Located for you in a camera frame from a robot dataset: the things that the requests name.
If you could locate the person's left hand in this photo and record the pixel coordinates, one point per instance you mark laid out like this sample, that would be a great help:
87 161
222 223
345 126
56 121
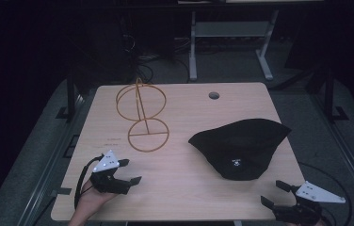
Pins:
93 199

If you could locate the aluminium floor rail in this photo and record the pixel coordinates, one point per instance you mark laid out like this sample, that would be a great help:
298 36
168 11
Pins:
49 166
347 157

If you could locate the grey metal table frame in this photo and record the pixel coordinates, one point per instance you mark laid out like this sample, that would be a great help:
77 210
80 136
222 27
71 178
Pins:
228 29

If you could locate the black metal stand post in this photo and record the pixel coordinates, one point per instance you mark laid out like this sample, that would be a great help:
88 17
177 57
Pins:
329 94
70 97

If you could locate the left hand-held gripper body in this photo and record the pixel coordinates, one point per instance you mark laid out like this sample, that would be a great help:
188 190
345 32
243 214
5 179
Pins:
106 163

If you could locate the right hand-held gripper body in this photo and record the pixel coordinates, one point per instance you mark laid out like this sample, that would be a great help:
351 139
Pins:
313 193

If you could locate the black hat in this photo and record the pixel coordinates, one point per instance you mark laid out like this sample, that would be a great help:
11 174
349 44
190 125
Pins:
241 147

